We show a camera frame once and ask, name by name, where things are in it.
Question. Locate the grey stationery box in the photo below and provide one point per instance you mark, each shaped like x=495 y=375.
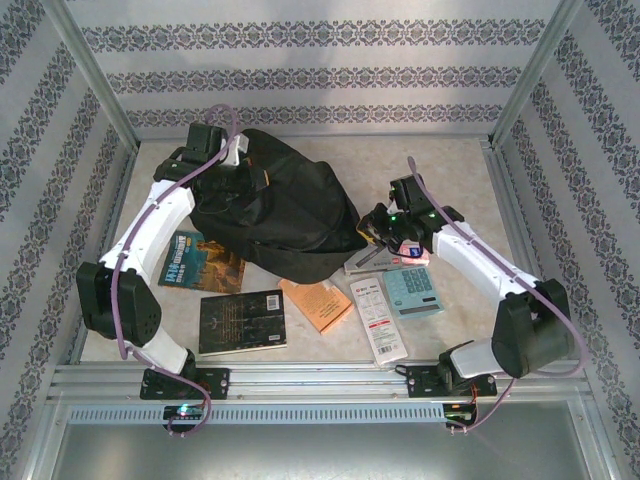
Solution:
x=370 y=262

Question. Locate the pink tissue pack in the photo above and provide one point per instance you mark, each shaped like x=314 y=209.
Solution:
x=415 y=256

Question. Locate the black backpack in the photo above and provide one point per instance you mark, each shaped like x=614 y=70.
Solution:
x=300 y=200

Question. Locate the light blue calculator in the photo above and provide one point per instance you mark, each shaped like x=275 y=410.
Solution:
x=412 y=292

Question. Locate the white and red packet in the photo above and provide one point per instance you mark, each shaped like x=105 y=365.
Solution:
x=377 y=320

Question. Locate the orange book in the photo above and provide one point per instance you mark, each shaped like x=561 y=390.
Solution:
x=320 y=307

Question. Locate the blue landscape cover book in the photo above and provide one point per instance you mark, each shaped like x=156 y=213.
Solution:
x=200 y=265

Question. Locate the black book with barcode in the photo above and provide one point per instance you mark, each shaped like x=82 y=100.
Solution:
x=242 y=322

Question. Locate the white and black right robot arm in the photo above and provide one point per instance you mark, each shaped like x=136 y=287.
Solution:
x=480 y=255

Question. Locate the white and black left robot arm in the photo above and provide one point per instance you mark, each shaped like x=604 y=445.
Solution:
x=150 y=235

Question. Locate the grey metal sheet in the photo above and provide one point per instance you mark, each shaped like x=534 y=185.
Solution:
x=320 y=455

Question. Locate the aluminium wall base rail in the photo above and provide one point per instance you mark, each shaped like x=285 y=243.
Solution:
x=350 y=136

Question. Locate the aluminium side rail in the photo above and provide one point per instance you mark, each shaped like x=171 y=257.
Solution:
x=521 y=240
x=120 y=200

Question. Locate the aluminium mounting rail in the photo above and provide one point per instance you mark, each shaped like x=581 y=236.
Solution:
x=320 y=380

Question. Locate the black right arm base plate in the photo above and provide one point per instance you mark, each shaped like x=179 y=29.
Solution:
x=420 y=385

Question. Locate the aluminium frame post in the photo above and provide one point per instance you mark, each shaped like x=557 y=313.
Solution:
x=90 y=75
x=537 y=75

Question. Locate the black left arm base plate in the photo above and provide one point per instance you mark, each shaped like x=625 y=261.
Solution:
x=220 y=382

